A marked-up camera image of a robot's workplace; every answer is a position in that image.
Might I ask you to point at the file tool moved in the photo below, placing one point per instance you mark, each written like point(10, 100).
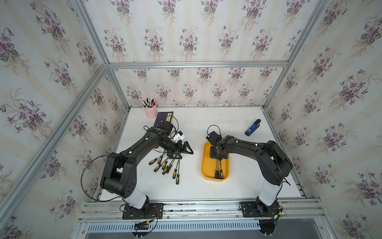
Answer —
point(216, 174)
point(218, 167)
point(178, 173)
point(221, 170)

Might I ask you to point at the aluminium front rail frame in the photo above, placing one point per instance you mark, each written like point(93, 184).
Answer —
point(197, 215)

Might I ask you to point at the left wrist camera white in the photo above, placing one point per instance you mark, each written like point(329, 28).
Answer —
point(178, 136)

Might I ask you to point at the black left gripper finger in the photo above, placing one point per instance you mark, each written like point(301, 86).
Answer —
point(186, 148)
point(175, 156)

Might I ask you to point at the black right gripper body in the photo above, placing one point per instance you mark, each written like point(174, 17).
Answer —
point(214, 154)

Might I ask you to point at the dark purple notebook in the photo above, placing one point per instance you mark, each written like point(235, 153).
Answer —
point(163, 116)

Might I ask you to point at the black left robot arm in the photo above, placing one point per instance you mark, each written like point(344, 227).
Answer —
point(119, 175)

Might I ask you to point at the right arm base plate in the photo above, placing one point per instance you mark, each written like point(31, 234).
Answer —
point(258, 209)

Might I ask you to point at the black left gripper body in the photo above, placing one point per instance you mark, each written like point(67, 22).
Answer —
point(171, 146)

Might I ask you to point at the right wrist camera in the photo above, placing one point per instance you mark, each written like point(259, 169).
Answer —
point(214, 138)

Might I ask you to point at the yellow plastic storage tray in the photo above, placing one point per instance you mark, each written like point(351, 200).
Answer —
point(214, 169)

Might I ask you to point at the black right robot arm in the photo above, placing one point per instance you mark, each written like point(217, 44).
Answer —
point(274, 165)

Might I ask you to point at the pink pen cup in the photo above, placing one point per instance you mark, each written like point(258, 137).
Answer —
point(151, 112)

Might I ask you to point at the blue black stapler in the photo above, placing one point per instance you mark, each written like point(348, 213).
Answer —
point(253, 127)

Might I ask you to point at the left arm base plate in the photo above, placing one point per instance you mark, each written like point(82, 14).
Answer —
point(143, 210)

